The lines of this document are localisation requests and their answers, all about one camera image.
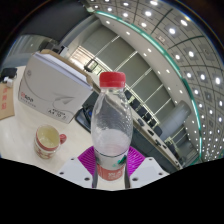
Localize red floral ceramic mug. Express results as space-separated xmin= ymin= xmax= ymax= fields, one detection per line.
xmin=33 ymin=124 xmax=68 ymax=160

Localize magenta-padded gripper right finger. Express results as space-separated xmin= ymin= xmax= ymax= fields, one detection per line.
xmin=125 ymin=145 xmax=170 ymax=189

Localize round ceiling lights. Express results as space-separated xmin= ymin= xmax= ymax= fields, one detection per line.
xmin=79 ymin=0 xmax=224 ymax=158

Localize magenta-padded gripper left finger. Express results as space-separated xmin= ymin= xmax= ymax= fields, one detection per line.
xmin=57 ymin=146 xmax=98 ymax=188

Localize white copy paper carton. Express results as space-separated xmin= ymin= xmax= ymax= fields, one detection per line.
xmin=17 ymin=49 xmax=101 ymax=124

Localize black desk console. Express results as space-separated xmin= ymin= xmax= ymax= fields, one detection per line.
xmin=73 ymin=99 xmax=96 ymax=133

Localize clear red-capped drink bottle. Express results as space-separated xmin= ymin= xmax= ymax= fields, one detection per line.
xmin=90 ymin=71 xmax=134 ymax=184

